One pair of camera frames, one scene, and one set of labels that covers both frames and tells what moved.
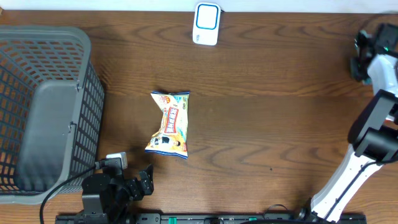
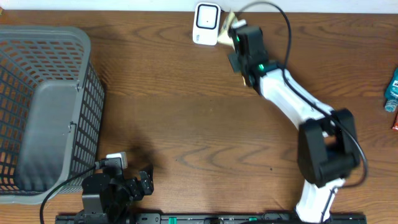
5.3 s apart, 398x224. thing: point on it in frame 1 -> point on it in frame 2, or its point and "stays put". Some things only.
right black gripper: [354, 72] -> [232, 57]
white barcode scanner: [206, 23] stays put
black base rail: [305, 218] stays put
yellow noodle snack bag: [172, 137] -> [224, 37]
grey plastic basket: [52, 109] stays put
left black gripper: [146, 181] stays put
